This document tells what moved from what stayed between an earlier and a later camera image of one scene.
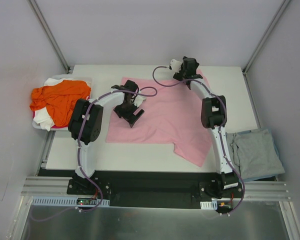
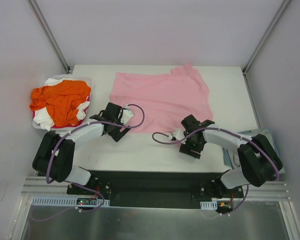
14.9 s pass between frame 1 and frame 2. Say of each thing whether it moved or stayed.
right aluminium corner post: stayed
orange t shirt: stayed
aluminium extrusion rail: stayed
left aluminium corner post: stayed
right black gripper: moved
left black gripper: moved
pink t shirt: moved
